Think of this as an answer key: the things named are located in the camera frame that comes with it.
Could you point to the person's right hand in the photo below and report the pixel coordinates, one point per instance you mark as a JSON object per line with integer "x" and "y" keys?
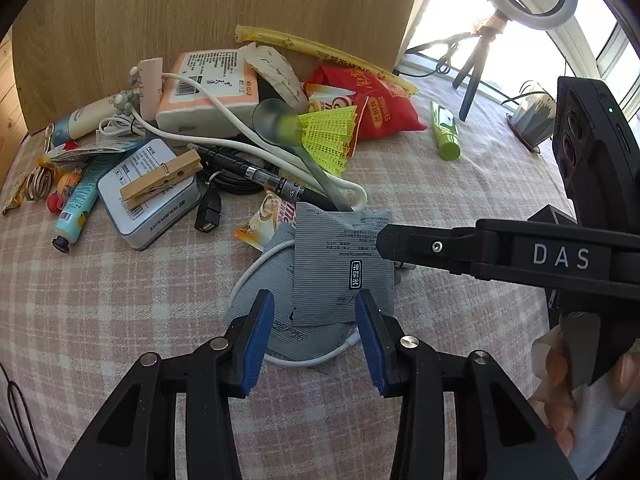
{"x": 555, "y": 365}

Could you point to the wooden clothespin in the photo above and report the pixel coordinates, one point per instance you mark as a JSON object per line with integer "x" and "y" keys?
{"x": 160, "y": 177}

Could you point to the silver metal clip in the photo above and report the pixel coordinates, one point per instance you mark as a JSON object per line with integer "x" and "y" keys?
{"x": 39, "y": 182}

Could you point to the grey white neck massager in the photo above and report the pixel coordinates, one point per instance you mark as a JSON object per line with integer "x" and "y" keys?
{"x": 225, "y": 110}

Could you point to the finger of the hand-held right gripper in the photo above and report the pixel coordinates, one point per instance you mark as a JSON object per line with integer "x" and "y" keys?
{"x": 415, "y": 247}

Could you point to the teal hand cream tube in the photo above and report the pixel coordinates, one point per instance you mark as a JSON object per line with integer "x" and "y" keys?
{"x": 80, "y": 200}

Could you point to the grey striped sachet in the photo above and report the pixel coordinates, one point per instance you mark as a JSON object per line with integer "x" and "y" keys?
{"x": 330, "y": 270}

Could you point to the black tripod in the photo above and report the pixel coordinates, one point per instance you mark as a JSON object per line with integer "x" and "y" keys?
{"x": 472, "y": 80}

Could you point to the light wooden board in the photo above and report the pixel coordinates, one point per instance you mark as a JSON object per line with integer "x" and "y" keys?
{"x": 150, "y": 10}

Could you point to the potted grass plant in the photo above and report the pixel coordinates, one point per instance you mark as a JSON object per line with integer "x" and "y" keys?
{"x": 537, "y": 120}

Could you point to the brown plant saucer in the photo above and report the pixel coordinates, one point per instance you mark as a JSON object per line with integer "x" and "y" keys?
{"x": 520, "y": 137}

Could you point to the large grey pouch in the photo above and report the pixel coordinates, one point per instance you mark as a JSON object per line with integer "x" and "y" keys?
{"x": 270, "y": 305}

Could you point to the white orange tissue pack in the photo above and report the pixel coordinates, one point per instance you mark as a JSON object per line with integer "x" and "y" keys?
{"x": 210, "y": 75}

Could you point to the pine plank panel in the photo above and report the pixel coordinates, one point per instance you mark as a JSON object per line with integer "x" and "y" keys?
{"x": 10, "y": 110}

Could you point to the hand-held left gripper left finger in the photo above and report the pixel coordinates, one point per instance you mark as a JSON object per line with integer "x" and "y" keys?
{"x": 260, "y": 345}

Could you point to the orange coffee sachet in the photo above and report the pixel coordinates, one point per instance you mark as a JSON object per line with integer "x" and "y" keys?
{"x": 265, "y": 220}

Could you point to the small red orange toy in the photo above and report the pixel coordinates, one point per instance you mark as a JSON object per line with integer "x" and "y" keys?
{"x": 56, "y": 202}

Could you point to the small silver metal tool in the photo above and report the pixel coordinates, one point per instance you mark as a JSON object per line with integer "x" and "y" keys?
{"x": 49, "y": 137}

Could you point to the black pen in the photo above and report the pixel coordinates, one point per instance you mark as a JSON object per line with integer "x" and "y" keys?
{"x": 260, "y": 176}

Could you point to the desktop with pink checked cloth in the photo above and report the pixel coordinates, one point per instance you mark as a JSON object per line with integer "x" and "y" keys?
{"x": 125, "y": 310}

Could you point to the pale pink tube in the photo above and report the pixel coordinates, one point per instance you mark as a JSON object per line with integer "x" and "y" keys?
{"x": 150, "y": 87}

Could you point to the yellow shuttlecock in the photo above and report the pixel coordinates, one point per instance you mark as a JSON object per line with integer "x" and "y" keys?
{"x": 330, "y": 137}

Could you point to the grey tin box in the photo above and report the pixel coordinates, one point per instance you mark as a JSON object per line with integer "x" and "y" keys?
{"x": 160, "y": 215}

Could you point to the crumpled white paper sachet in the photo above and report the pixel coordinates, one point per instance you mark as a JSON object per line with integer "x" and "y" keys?
{"x": 275, "y": 72}

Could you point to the translucent grey spoon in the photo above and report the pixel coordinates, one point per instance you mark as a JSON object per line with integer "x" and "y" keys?
{"x": 272, "y": 120}

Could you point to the green tube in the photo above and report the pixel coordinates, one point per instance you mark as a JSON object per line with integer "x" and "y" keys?
{"x": 447, "y": 132}

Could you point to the red snack bag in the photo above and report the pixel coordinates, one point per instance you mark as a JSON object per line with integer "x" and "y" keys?
{"x": 385, "y": 105}

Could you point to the long yellow packet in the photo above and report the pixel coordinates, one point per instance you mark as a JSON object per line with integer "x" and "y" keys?
{"x": 310, "y": 47}

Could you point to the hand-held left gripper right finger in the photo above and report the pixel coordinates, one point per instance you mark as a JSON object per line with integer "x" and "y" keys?
{"x": 371, "y": 347}

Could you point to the orange brown snack sachet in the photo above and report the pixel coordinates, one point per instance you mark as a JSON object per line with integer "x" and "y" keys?
{"x": 14, "y": 195}

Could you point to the white lotion tube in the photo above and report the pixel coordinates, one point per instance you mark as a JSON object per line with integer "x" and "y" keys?
{"x": 85, "y": 120}

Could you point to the clear printed plastic packet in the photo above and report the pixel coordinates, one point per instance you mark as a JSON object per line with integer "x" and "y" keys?
{"x": 95, "y": 149}

